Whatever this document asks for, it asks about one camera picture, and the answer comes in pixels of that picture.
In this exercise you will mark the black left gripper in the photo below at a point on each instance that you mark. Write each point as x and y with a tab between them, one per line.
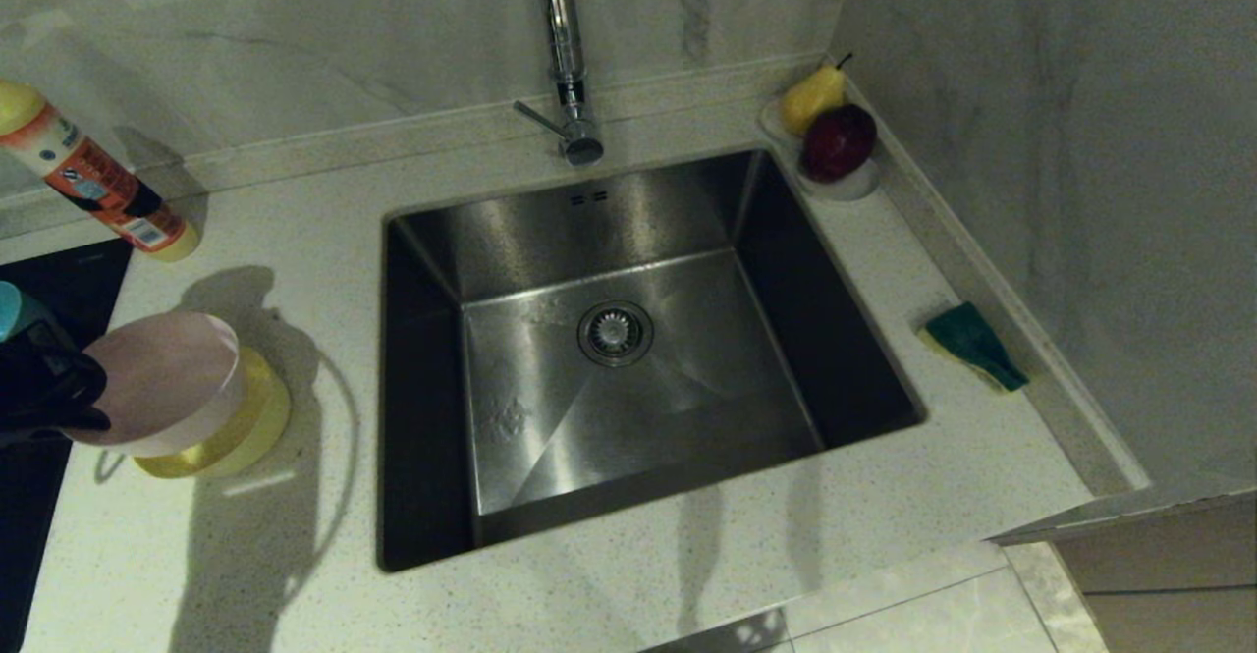
39	388

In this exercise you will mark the pink plastic bowl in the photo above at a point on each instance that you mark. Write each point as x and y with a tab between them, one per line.
162	378

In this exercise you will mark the blue plastic bowl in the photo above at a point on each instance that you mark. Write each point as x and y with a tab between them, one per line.
15	309

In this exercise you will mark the yellow plastic bowl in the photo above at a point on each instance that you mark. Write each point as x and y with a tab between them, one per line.
255	427

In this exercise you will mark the orange label detergent bottle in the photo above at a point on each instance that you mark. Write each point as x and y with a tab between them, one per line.
98	182

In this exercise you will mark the chrome faucet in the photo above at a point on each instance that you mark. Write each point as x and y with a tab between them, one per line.
565	34

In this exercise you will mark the green and yellow sponge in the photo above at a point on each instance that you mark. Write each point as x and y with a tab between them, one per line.
972	339

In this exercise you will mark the metal sink drain strainer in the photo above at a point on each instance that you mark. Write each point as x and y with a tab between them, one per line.
616	333

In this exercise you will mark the stainless steel sink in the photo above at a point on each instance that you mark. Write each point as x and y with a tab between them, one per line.
687	241

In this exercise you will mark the black induction cooktop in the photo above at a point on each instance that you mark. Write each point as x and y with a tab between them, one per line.
59	280

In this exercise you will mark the yellow pear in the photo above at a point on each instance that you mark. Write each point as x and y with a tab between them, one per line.
810	101

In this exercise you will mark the white fruit tray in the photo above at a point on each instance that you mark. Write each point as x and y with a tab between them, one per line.
847	190

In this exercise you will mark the dark red apple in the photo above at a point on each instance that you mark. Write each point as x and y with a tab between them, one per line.
838	144

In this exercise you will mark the light wooden cabinet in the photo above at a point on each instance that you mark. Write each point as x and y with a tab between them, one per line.
1169	574

